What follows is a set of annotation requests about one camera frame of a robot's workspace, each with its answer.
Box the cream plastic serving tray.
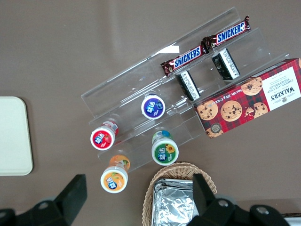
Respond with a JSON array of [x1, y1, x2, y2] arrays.
[[0, 96, 34, 176]]

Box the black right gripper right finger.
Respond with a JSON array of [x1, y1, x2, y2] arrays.
[[188, 173, 291, 226]]

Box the clear acrylic stepped stand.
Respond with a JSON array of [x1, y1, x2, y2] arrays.
[[80, 56, 206, 172], [145, 6, 293, 105]]

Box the silver foil packets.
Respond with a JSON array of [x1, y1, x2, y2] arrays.
[[152, 178, 200, 226]]

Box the blue lid gum jar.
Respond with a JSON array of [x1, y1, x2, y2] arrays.
[[141, 93, 166, 120]]

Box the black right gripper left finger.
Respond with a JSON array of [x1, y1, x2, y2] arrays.
[[0, 174, 87, 226]]

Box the small black white box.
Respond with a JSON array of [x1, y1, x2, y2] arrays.
[[211, 48, 241, 81], [175, 70, 201, 102]]

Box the light oval wicker basket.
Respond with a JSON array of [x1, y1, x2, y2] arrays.
[[142, 161, 218, 226]]

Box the red Walkers cookie box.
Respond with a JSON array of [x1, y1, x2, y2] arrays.
[[193, 57, 301, 139]]

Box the green lid gum jar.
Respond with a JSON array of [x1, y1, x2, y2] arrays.
[[151, 130, 180, 166]]

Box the red lid gum jar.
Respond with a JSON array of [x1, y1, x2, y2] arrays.
[[90, 121, 119, 150]]

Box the Snickers chocolate bar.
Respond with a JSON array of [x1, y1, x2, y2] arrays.
[[201, 16, 251, 50], [161, 45, 206, 77]]

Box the white rectangular snack tray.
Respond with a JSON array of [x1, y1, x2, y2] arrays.
[[283, 215, 301, 226]]

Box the orange lid gum jar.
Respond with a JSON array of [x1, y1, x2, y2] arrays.
[[100, 154, 131, 194]]

